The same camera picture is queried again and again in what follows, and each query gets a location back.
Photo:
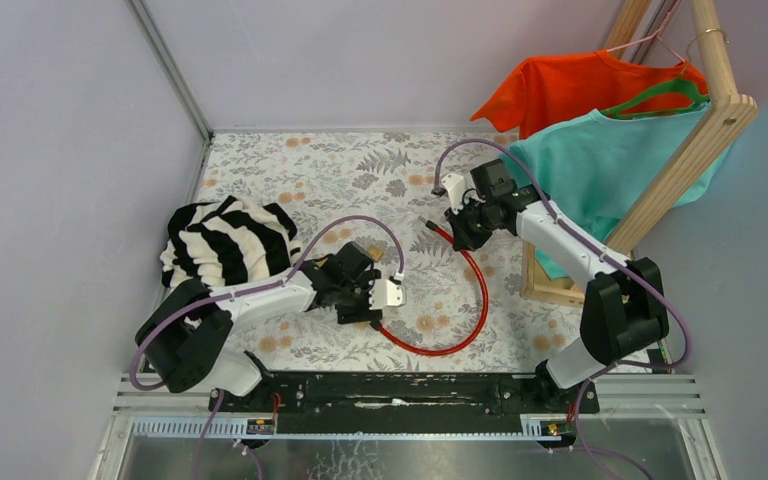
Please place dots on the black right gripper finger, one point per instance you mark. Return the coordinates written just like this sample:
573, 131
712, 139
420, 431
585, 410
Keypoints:
457, 221
466, 239

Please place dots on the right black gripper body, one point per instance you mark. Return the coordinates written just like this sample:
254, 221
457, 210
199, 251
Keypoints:
477, 214

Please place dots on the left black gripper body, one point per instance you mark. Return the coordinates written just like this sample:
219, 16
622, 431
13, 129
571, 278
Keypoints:
359, 290

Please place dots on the red cable lock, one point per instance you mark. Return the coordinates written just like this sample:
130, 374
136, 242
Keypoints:
446, 307

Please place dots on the small brass padlock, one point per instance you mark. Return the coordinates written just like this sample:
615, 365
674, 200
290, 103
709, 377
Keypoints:
375, 253

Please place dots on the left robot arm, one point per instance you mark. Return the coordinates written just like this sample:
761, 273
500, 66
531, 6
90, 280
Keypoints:
185, 339

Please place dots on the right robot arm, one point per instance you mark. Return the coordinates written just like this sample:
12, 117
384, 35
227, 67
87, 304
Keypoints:
622, 311

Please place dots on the floral patterned mat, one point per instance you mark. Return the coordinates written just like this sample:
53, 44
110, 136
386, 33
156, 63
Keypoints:
376, 189

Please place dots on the teal t-shirt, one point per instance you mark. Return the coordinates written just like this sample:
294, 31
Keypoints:
595, 168

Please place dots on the black white striped cloth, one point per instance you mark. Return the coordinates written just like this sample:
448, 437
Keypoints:
228, 242

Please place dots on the orange t-shirt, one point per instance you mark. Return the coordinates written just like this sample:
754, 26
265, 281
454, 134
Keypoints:
544, 90

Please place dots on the green clothes hanger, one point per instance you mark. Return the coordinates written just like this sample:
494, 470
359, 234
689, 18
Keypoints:
677, 86

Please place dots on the pink clothes hanger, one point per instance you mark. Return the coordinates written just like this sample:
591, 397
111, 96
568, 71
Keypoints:
639, 27

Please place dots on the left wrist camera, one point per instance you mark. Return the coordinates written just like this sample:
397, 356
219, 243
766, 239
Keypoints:
384, 293

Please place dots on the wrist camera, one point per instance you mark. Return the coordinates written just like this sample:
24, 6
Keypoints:
453, 187
384, 293

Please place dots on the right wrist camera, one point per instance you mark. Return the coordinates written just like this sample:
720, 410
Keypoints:
453, 187

